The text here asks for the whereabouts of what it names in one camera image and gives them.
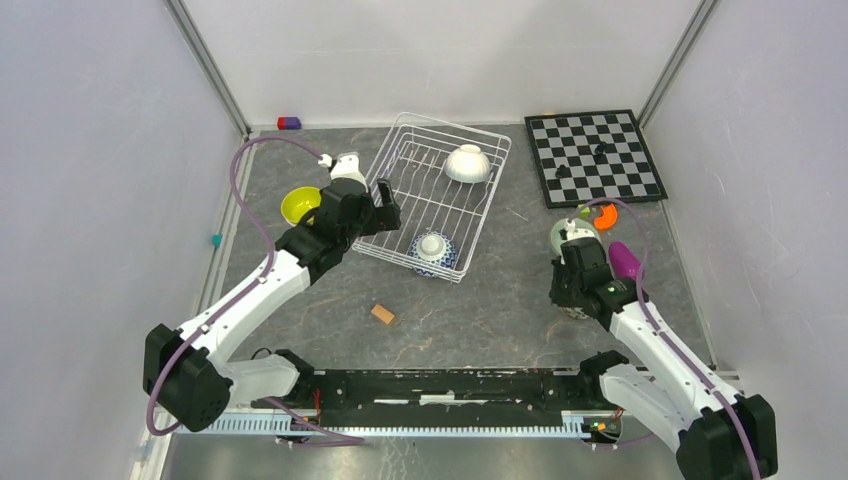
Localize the tan wooden block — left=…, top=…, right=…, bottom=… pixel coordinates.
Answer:
left=371, top=304, right=396, bottom=325

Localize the white ribbed bowl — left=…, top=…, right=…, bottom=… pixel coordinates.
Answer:
left=443, top=144, right=491, bottom=184

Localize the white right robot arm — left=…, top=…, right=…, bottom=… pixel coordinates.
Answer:
left=549, top=235, right=779, bottom=479

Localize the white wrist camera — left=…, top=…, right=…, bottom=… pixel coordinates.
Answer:
left=318, top=152, right=368, bottom=188
left=559, top=221, right=580, bottom=241

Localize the red floral patterned bowl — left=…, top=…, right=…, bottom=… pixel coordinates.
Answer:
left=556, top=302, right=594, bottom=320

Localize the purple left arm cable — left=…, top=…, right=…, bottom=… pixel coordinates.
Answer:
left=145, top=135, right=368, bottom=449

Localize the white wire dish rack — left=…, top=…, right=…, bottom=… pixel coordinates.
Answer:
left=353, top=112, right=512, bottom=283

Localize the magenta plastic scoop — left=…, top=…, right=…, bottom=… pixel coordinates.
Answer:
left=608, top=241, right=645, bottom=280

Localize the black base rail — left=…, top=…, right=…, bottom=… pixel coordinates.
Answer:
left=282, top=368, right=615, bottom=428

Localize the orange curved plastic piece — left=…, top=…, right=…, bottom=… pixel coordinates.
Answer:
left=593, top=204, right=618, bottom=231

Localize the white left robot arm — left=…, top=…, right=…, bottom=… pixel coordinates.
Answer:
left=142, top=178, right=401, bottom=436

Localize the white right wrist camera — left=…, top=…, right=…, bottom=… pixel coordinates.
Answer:
left=559, top=221, right=580, bottom=241

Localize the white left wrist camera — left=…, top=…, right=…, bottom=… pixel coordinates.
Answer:
left=318, top=152, right=368, bottom=188

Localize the pale green ceramic bowl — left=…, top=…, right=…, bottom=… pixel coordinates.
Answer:
left=549, top=218, right=600, bottom=256

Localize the blue white patterned bowl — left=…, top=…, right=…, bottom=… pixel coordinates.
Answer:
left=408, top=231, right=458, bottom=269

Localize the yellow bowl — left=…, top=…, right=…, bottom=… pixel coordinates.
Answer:
left=280, top=186, right=321, bottom=226

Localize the black white chessboard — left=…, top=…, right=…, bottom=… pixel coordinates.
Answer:
left=524, top=109, right=668, bottom=209

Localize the red purple block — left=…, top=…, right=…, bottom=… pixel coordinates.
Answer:
left=276, top=116, right=302, bottom=131

